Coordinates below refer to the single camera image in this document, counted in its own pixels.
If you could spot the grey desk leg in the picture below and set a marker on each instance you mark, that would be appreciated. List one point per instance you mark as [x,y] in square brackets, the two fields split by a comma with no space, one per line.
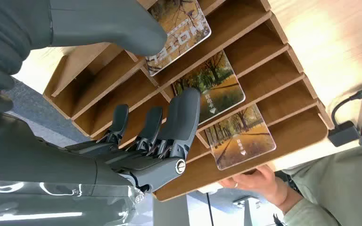
[170,212]

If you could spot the autumn trees card large lettering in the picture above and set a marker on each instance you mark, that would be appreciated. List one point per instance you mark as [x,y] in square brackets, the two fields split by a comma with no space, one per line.
[184,28]

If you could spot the autumn trees card small lettering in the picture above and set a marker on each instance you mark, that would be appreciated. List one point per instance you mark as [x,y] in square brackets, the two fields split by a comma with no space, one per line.
[221,84]
[240,140]

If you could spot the wooden card rack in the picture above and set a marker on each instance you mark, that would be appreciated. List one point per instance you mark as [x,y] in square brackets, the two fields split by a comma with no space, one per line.
[271,93]

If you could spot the person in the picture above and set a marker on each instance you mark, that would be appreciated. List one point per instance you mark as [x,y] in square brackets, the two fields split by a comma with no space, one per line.
[343,181]

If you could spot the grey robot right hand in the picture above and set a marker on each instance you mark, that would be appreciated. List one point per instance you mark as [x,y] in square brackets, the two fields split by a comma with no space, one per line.
[43,168]

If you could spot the black adapter box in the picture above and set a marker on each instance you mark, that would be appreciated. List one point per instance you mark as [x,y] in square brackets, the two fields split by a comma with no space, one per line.
[344,134]

